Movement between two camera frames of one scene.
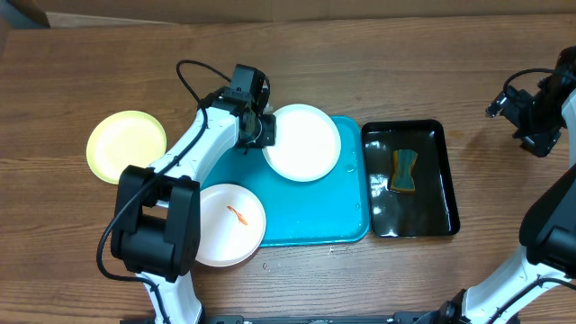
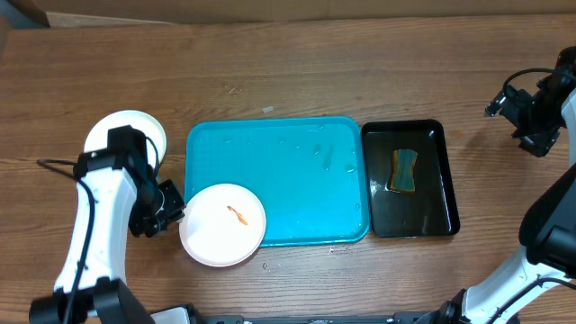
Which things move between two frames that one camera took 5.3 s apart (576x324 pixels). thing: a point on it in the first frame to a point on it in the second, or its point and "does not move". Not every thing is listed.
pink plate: [233, 225] does not move
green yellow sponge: [402, 180] does not move
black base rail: [396, 318] does not move
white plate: [307, 146] to [156, 139]
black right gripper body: [541, 121] does not move
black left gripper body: [264, 134] to [158, 208]
